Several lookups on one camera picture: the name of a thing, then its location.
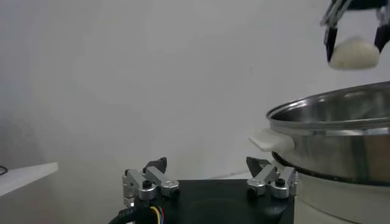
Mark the steel steamer basket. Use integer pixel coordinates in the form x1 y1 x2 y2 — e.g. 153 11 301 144
248 80 390 187

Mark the white steamed baozi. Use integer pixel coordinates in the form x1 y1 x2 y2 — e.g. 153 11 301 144
328 36 381 71

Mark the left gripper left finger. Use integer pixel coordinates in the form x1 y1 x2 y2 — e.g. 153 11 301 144
121 156 181 208

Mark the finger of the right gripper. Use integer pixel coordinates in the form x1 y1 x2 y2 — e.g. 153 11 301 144
319 0 351 63
374 5 390 54

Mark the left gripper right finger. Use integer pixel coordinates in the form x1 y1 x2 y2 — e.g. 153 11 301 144
245 156 299 199

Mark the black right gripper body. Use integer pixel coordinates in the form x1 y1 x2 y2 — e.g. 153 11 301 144
347 0 390 10

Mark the white side table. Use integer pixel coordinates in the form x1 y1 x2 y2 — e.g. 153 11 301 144
0 162 59 197

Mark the cream electric cooker base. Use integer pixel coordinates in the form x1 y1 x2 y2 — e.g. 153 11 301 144
292 170 390 224

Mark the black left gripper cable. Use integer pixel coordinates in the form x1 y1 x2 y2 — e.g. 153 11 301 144
108 202 167 224

